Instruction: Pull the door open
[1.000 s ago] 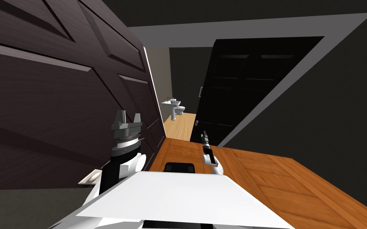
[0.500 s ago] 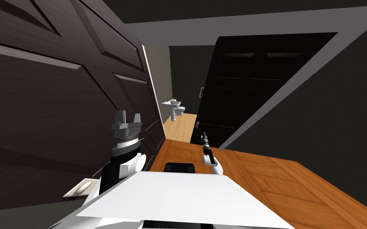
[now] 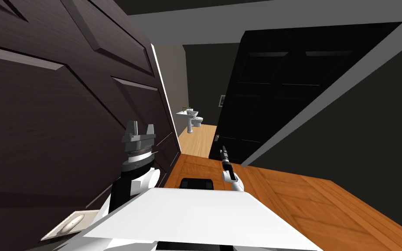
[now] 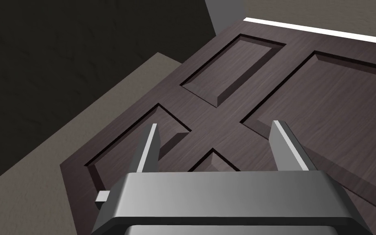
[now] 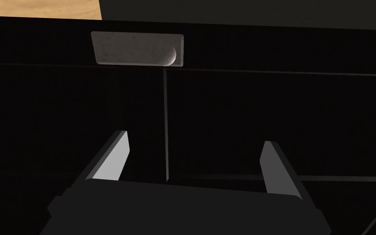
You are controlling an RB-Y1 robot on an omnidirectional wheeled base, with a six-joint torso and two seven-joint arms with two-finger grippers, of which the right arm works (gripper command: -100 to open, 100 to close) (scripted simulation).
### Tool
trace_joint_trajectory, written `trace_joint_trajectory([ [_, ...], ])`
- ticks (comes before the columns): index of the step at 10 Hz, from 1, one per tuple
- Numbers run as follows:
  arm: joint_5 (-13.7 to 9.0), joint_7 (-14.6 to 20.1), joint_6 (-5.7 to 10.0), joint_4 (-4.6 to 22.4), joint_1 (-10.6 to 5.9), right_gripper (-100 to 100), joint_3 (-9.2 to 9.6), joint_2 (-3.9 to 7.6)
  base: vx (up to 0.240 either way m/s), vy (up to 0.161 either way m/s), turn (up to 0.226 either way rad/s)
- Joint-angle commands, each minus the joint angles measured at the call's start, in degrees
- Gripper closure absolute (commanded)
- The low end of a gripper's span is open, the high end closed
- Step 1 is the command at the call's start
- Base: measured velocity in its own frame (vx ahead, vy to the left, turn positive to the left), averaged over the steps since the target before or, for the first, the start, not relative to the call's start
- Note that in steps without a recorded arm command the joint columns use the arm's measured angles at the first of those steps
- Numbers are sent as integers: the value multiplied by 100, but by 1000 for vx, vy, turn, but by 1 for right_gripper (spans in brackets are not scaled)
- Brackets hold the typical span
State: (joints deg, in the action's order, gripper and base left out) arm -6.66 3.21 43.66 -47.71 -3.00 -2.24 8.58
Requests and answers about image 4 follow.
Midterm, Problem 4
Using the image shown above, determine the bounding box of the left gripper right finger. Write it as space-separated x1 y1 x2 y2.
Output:
268 120 318 172

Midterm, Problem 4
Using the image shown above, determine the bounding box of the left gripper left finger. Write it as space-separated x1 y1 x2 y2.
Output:
135 123 160 173

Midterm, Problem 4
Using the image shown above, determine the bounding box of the dark brown panelled door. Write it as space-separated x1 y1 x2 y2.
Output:
59 20 376 235

